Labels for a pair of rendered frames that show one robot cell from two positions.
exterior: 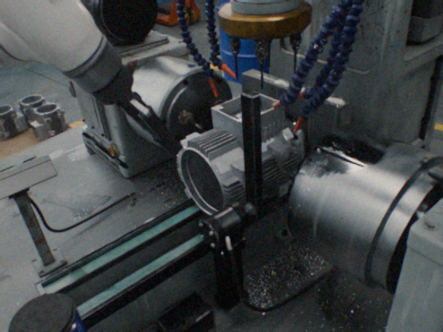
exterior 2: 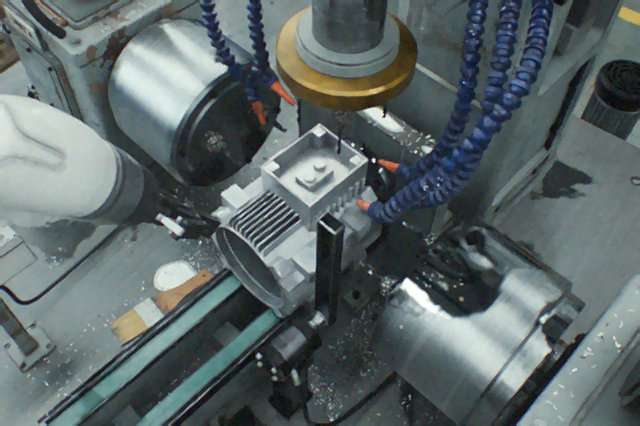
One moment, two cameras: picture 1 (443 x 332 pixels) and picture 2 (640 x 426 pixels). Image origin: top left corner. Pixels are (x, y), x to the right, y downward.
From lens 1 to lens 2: 0.42 m
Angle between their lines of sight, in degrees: 21
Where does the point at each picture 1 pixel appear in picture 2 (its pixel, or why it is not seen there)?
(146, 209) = (155, 248)
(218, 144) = (275, 231)
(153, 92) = (162, 107)
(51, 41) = (54, 208)
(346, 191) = (448, 343)
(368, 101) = not seen: hidden behind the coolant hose
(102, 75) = (120, 212)
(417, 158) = (536, 305)
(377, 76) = not seen: hidden behind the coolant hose
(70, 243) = (52, 313)
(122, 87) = (145, 209)
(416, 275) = not seen: outside the picture
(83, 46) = (96, 196)
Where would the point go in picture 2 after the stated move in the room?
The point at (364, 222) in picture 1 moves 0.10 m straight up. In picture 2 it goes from (466, 384) to (484, 351)
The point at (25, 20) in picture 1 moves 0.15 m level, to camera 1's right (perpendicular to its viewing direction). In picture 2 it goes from (18, 199) to (180, 179)
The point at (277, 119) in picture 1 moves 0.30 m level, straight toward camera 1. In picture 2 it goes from (356, 181) to (363, 376)
